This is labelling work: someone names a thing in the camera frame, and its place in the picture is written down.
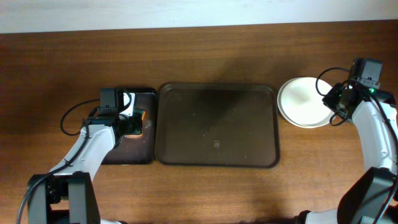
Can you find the small black tray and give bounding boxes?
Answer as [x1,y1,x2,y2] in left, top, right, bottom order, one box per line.
[102,87,158,165]

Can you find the pale green plate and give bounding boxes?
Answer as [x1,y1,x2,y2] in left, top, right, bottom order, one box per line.
[277,105,334,127]

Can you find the large brown serving tray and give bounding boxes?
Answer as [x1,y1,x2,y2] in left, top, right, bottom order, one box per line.
[154,83,280,169]

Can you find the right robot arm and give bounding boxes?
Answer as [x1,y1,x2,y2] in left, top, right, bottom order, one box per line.
[293,58,397,224]

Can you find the green and orange sponge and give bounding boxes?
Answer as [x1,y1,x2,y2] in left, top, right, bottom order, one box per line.
[124,110,146,138]

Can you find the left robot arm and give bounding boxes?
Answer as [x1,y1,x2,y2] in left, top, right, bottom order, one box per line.
[16,88,136,223]

